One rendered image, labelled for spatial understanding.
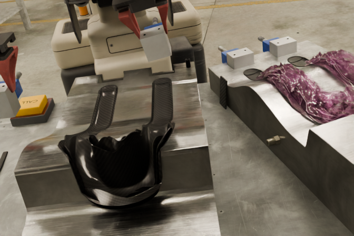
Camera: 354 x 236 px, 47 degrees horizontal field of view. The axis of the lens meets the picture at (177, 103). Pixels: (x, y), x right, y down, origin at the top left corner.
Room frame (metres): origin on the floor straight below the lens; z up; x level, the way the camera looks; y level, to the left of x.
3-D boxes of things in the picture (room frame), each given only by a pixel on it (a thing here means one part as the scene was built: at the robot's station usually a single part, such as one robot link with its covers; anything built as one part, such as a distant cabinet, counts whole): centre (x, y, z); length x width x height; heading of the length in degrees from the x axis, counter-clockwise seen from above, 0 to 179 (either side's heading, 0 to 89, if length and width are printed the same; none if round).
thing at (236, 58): (0.87, -0.14, 0.86); 0.13 x 0.05 x 0.05; 14
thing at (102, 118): (0.57, 0.08, 0.92); 0.35 x 0.16 x 0.09; 177
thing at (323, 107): (0.63, -0.26, 0.90); 0.26 x 0.18 x 0.08; 14
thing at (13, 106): (0.72, 0.31, 0.93); 0.13 x 0.05 x 0.05; 177
